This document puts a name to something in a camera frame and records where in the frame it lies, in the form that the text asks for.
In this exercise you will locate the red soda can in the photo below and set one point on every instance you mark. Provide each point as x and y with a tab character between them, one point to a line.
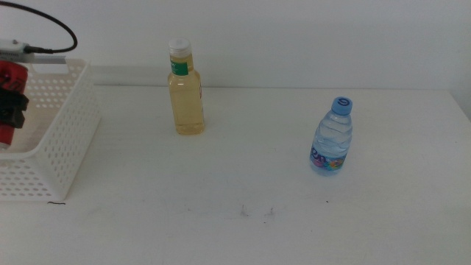
13	75

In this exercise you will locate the small water bottle blue cap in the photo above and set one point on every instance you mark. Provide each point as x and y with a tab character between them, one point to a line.
331	143

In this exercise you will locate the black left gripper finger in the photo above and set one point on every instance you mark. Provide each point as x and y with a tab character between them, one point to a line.
13	105

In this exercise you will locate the yellow tea bottle white cap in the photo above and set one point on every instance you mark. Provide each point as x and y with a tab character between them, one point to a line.
185	106

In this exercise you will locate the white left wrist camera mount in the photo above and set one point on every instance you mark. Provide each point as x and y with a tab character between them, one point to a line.
13	47

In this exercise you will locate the white perforated plastic basket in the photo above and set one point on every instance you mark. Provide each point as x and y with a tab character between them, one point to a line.
62	147

